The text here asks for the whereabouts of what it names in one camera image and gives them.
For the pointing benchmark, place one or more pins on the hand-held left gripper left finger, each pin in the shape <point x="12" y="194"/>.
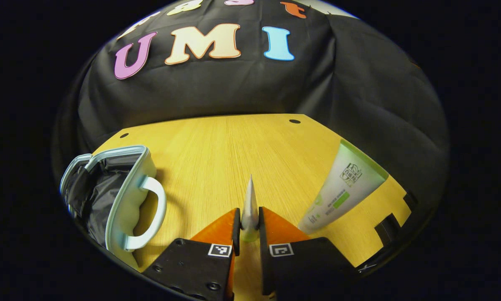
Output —
<point x="192" y="267"/>

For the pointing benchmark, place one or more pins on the light blue suitcase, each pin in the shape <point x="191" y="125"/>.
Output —
<point x="129" y="196"/>

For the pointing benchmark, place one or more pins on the white tube green end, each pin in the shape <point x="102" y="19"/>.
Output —
<point x="342" y="188"/>

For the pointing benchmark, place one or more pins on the black table edge bracket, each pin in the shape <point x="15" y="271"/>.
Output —
<point x="410" y="200"/>
<point x="387" y="230"/>

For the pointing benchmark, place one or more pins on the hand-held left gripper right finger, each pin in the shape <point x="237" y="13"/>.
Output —
<point x="305" y="267"/>

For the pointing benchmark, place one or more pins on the small pale green tube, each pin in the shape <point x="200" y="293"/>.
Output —
<point x="249" y="209"/>

